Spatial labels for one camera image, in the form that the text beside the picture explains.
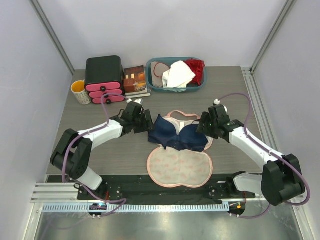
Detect teal plastic basket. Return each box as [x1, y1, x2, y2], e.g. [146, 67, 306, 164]
[145, 57, 207, 93]

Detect navy blue bra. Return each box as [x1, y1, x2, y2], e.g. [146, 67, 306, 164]
[148, 115, 209, 152]

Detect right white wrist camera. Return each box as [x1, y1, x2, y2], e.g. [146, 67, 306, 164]
[213, 98, 228, 113]

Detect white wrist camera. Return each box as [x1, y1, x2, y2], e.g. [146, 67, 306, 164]
[126, 98, 143, 107]
[213, 98, 228, 113]

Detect stack of books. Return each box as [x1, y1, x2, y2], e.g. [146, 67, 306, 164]
[123, 65, 149, 97]

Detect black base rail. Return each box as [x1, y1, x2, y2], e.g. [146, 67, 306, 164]
[94, 174, 256, 206]

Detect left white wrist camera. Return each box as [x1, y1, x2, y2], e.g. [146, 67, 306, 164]
[126, 98, 143, 107]

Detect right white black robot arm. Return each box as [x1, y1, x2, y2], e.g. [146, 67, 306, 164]
[197, 104, 306, 206]

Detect grey cloth with red loop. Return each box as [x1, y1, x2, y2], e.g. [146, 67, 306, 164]
[150, 61, 170, 88]

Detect yellow inside patterned mug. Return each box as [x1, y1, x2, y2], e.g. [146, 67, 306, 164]
[70, 80, 92, 105]

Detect red garment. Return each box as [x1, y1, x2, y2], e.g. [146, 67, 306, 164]
[184, 58, 205, 86]

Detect black pink drawer organizer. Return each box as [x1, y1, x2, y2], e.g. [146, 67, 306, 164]
[84, 55, 125, 104]

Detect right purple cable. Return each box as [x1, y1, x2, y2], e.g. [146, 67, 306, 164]
[217, 92, 312, 220]

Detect white slotted cable duct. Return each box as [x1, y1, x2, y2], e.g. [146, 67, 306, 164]
[42, 202, 230, 213]

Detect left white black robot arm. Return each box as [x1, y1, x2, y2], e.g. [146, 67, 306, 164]
[50, 101, 154, 200]

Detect white cloth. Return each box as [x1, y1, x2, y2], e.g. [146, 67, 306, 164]
[162, 60, 196, 88]

